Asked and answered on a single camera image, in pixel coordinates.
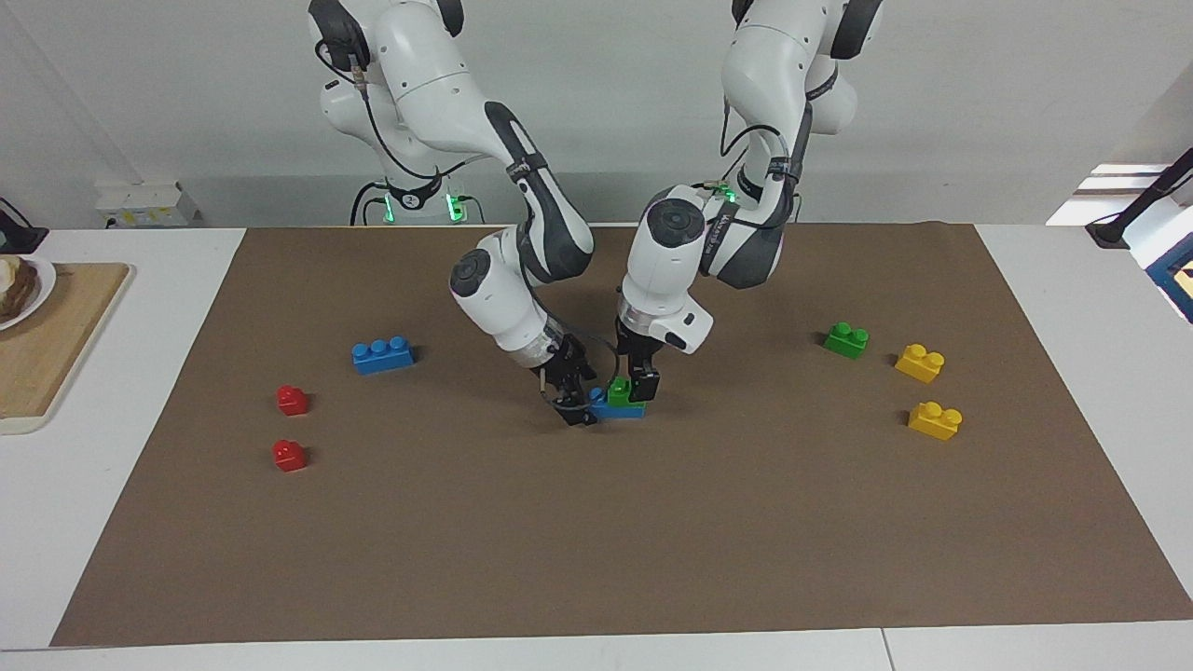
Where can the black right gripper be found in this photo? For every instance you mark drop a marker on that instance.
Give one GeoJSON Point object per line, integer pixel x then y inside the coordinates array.
{"type": "Point", "coordinates": [562, 368]}

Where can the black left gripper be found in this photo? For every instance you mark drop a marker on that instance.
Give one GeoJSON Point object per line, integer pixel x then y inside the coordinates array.
{"type": "Point", "coordinates": [640, 352]}

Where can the green two-stud block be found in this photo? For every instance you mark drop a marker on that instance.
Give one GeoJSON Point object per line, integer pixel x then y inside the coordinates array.
{"type": "Point", "coordinates": [845, 341]}
{"type": "Point", "coordinates": [619, 391]}

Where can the blue three-stud block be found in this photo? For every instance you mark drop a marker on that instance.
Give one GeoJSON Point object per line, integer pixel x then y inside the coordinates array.
{"type": "Point", "coordinates": [382, 357]}
{"type": "Point", "coordinates": [620, 411]}

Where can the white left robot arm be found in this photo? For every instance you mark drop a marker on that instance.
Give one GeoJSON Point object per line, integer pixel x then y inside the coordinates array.
{"type": "Point", "coordinates": [774, 65]}

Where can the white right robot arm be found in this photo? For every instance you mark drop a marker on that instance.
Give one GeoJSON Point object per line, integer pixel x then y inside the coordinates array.
{"type": "Point", "coordinates": [438, 84]}

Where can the yellow two-stud block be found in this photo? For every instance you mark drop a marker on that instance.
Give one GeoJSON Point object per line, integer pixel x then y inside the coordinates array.
{"type": "Point", "coordinates": [919, 363]}
{"type": "Point", "coordinates": [935, 421]}

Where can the red single-stud block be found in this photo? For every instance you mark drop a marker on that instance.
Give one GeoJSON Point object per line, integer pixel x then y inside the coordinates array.
{"type": "Point", "coordinates": [292, 401]}
{"type": "Point", "coordinates": [288, 457]}

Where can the brown paper table mat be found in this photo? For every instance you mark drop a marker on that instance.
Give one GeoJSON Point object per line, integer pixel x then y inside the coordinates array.
{"type": "Point", "coordinates": [373, 559]}

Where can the white power strip box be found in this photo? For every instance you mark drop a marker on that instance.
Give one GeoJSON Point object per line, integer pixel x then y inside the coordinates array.
{"type": "Point", "coordinates": [144, 205]}

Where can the wooden cutting board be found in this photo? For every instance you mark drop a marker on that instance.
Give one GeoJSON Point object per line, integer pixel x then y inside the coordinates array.
{"type": "Point", "coordinates": [56, 354]}

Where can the blue framed box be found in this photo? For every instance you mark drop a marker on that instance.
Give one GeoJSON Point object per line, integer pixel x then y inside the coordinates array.
{"type": "Point", "coordinates": [1172, 280]}

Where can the white plate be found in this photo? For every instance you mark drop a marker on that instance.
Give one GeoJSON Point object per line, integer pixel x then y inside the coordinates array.
{"type": "Point", "coordinates": [42, 289]}

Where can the brown bread slice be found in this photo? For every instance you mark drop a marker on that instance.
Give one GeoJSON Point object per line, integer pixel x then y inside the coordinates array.
{"type": "Point", "coordinates": [14, 287]}

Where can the black camera stand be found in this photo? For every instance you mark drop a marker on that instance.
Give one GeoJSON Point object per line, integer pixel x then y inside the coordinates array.
{"type": "Point", "coordinates": [1142, 200]}

